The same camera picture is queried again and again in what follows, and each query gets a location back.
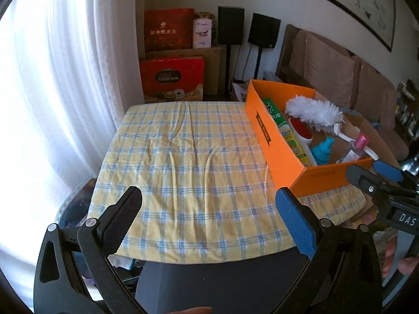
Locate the clear bottle pink cap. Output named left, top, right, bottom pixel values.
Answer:
left=337, top=132, right=370, bottom=164

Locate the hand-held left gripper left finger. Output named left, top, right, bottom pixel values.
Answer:
left=33, top=186, right=148, bottom=314

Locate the red lint brush white handle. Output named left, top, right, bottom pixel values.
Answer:
left=288, top=118, right=313, bottom=148

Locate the red gift box oval label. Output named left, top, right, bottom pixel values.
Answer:
left=139, top=57, right=206, bottom=103

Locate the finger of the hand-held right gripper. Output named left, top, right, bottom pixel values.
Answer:
left=372, top=159, right=419, bottom=193
left=346, top=164, right=392, bottom=201

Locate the black speaker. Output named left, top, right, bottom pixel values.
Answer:
left=248, top=13, right=281, bottom=49
left=218, top=6, right=245, bottom=46

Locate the red gift box gold print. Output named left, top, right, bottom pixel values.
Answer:
left=144, top=8, right=195, bottom=52

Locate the white sheer curtain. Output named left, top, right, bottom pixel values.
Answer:
left=0, top=0, right=145, bottom=288

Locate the person's right hand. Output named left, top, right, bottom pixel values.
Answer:
left=381, top=237, right=419, bottom=277

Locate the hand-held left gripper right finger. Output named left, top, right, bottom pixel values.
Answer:
left=272, top=187, right=383, bottom=314

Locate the green toothpaste box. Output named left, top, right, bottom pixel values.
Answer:
left=260, top=97, right=318, bottom=167

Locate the blue collapsible funnel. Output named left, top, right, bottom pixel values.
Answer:
left=310, top=136, right=335, bottom=166

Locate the yellow checked tablecloth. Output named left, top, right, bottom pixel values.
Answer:
left=87, top=101, right=367, bottom=264

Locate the pink white paper bag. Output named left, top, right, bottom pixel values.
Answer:
left=192, top=18, right=213, bottom=49

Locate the cluttered shelf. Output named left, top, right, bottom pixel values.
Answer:
left=394, top=78, right=419, bottom=144

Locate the brown sofa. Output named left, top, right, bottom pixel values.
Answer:
left=277, top=24, right=410, bottom=161

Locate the dark grey round chair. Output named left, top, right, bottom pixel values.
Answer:
left=134, top=253, right=311, bottom=314

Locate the black speaker stand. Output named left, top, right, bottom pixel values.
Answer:
left=254, top=47, right=262, bottom=81
left=225, top=44, right=234, bottom=94

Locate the orange cardboard box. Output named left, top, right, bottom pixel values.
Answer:
left=245, top=79, right=398, bottom=198

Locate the large brown cardboard box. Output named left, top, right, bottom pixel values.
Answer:
left=146, top=46, right=226, bottom=96

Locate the person's left hand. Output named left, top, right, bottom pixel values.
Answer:
left=172, top=307, right=213, bottom=314

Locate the white shopping bag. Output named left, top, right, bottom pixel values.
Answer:
left=231, top=82, right=249, bottom=103

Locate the clear plastic storage bin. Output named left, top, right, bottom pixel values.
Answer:
left=56, top=177, right=99, bottom=231

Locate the white fluffy duster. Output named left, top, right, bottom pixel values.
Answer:
left=285, top=94, right=377, bottom=158

